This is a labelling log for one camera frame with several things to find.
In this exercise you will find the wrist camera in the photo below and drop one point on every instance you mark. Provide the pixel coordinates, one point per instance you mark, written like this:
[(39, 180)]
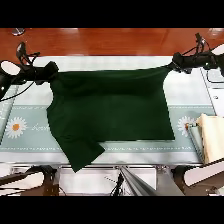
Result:
[(22, 50), (199, 40)]

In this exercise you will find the cream garment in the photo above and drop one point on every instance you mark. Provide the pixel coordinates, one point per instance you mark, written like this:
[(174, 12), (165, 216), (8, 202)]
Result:
[(213, 136)]

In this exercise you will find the dark green T-shirt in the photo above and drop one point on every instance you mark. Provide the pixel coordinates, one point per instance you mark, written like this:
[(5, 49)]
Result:
[(110, 106)]

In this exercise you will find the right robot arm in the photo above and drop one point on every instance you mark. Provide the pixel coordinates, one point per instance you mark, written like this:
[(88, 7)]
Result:
[(204, 174)]

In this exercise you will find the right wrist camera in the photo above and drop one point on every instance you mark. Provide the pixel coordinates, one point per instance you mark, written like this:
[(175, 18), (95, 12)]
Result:
[(199, 40)]

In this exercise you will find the pale grey garment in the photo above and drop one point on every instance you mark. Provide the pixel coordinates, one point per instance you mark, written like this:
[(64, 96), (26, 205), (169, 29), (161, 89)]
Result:
[(196, 141)]

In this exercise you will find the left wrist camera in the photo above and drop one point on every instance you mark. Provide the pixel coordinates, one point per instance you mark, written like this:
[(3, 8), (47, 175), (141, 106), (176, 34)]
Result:
[(22, 50)]

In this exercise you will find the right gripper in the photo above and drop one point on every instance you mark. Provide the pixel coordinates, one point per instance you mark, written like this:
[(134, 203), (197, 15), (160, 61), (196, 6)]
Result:
[(185, 62)]

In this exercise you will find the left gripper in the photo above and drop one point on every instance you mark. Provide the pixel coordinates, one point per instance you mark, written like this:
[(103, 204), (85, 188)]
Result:
[(46, 72)]

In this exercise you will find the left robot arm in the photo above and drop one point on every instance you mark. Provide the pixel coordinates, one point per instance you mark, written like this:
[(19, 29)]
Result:
[(9, 68)]

